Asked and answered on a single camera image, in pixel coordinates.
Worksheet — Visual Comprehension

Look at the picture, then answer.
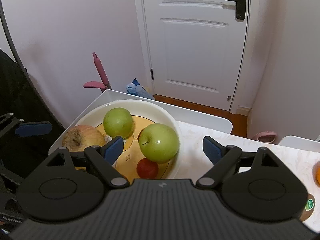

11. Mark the large yellow-brown apple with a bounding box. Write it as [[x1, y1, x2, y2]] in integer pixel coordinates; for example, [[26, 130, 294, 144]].
[[62, 125, 106, 152]]

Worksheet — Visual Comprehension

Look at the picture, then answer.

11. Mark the green apple front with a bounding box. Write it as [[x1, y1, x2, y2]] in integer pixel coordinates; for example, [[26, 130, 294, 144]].
[[103, 107, 133, 139]]

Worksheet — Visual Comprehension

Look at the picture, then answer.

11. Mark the green apple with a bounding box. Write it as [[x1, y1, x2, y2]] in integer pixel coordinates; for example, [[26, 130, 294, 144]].
[[103, 107, 133, 139], [138, 124, 180, 164]]

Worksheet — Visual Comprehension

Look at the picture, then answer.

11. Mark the red cherry tomato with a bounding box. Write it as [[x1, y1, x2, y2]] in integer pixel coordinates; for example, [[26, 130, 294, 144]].
[[136, 158, 158, 179]]

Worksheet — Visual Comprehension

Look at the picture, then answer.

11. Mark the brown kiwi with sticker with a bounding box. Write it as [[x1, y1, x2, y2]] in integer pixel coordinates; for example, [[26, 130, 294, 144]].
[[299, 193, 316, 222]]

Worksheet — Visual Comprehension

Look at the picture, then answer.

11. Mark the floral tablecloth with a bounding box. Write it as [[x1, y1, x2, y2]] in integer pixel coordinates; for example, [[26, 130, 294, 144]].
[[172, 120, 320, 230]]

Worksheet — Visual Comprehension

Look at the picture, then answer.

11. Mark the pink slipper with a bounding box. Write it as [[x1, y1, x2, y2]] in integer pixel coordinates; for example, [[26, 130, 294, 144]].
[[252, 131, 277, 144]]

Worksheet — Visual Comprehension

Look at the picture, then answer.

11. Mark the cream bowl with bear print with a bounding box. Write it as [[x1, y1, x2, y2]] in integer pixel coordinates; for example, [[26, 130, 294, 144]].
[[76, 99, 183, 182]]

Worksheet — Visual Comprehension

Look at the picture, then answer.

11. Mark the pink plastic object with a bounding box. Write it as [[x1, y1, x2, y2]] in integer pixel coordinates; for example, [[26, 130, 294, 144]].
[[83, 52, 112, 93]]

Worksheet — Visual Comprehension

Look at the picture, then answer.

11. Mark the blue plastic bag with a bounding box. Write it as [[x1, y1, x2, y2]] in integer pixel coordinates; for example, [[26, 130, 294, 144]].
[[126, 79, 155, 100]]

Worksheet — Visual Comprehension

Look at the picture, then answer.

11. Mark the large orange middle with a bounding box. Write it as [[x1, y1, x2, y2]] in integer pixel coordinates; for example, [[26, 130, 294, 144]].
[[312, 161, 320, 187]]

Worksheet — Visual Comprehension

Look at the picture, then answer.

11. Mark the white panel door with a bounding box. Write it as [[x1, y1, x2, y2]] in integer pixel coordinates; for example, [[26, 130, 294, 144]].
[[135, 0, 259, 113]]

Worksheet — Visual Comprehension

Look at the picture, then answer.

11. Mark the black metal stand pole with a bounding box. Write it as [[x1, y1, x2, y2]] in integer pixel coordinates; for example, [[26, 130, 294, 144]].
[[0, 0, 63, 128]]

